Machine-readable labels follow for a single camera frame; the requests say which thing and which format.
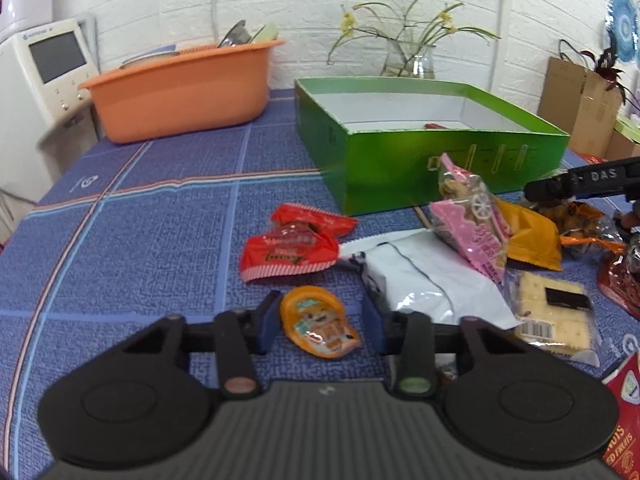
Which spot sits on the dark red jerky bag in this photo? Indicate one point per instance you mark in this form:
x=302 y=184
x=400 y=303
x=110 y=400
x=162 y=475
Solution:
x=618 y=278

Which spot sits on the red white nuts box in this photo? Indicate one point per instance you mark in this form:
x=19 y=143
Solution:
x=623 y=451

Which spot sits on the green cardboard box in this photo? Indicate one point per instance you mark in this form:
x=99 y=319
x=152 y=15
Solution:
x=366 y=137

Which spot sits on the cracker packet with barcode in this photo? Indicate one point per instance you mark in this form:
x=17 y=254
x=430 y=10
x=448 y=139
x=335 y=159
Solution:
x=554 y=315

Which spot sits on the glass vase with flowers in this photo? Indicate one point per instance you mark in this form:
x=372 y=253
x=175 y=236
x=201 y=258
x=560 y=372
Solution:
x=410 y=41

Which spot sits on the orange yellow snack packet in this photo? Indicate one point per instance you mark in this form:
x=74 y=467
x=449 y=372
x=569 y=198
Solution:
x=534 y=240

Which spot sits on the orange plastic basin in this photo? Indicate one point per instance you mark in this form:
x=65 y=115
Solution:
x=197 y=90

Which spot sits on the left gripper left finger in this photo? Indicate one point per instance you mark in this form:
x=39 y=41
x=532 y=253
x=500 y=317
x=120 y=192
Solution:
x=233 y=337

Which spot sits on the brown paper bag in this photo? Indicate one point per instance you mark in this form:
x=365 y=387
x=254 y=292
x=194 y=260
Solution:
x=575 y=99

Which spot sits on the dark purple plant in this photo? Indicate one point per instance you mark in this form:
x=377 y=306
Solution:
x=604 y=66

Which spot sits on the small orange jelly packet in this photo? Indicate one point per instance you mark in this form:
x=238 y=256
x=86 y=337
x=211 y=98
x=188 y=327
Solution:
x=315 y=320

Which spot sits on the white machine with screen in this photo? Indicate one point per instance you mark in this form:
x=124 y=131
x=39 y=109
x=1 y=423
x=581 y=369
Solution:
x=46 y=119

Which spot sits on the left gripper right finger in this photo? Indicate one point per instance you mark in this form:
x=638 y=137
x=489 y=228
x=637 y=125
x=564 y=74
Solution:
x=421 y=352

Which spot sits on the orange peanut packet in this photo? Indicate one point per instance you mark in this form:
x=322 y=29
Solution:
x=584 y=230

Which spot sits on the blue checkered tablecloth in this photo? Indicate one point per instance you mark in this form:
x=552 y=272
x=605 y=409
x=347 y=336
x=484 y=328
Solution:
x=140 y=239

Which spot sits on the red candy wrapper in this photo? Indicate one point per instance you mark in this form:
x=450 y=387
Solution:
x=301 y=240

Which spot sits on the red sausage packet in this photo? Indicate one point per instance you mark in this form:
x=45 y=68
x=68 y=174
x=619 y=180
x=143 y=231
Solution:
x=438 y=125

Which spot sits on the blue round wall ornament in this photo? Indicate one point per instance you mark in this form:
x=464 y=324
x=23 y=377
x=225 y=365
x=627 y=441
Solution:
x=621 y=29

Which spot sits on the white plastic packet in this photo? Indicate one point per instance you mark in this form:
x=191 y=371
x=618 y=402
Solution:
x=414 y=271

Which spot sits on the pink cookie packet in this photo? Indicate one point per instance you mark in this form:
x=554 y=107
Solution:
x=468 y=219

